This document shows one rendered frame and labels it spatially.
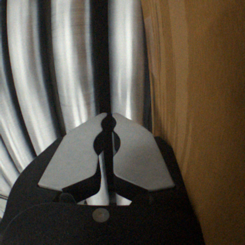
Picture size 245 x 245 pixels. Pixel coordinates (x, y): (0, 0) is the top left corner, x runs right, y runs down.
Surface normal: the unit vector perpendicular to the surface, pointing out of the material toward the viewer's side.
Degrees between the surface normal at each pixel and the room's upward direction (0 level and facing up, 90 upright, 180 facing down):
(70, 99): 5
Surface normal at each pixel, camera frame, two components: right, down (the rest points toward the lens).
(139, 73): 0.28, 0.48
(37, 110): 0.53, 0.43
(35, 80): 0.70, 0.36
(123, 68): -0.38, 0.47
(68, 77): -0.09, 0.51
